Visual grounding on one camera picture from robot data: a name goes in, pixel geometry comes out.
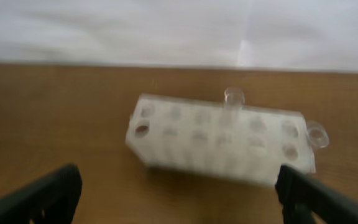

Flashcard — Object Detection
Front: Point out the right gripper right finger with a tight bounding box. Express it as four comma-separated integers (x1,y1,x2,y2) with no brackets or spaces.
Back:
275,164,358,224

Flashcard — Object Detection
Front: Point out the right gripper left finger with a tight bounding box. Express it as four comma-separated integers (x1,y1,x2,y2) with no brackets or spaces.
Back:
0,163,83,224

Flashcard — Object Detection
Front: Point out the clear test tube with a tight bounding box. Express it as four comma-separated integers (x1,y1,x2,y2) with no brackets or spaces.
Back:
223,86,246,110
305,120,330,150

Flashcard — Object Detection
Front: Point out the white test tube rack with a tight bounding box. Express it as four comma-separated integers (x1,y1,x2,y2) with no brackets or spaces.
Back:
125,93,317,187

